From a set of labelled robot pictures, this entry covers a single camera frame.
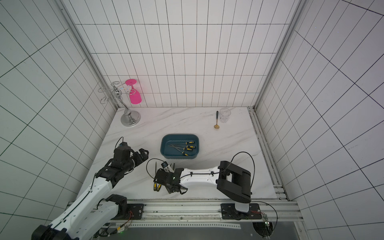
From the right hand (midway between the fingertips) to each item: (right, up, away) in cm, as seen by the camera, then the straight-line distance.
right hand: (169, 185), depth 81 cm
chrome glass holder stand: (-36, +38, +32) cm, 61 cm away
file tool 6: (-5, 0, -1) cm, 5 cm away
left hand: (-16, +15, +3) cm, 22 cm away
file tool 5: (-8, +1, 0) cm, 8 cm away
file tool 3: (+7, +18, +14) cm, 24 cm away
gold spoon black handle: (+31, +32, +26) cm, 52 cm away
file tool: (+13, +22, +17) cm, 30 cm away
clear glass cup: (+37, +41, +28) cm, 61 cm away
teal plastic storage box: (+4, +19, +15) cm, 25 cm away
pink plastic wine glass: (-29, +54, +25) cm, 66 cm away
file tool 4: (+8, +15, +11) cm, 21 cm away
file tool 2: (+9, +19, +14) cm, 26 cm away
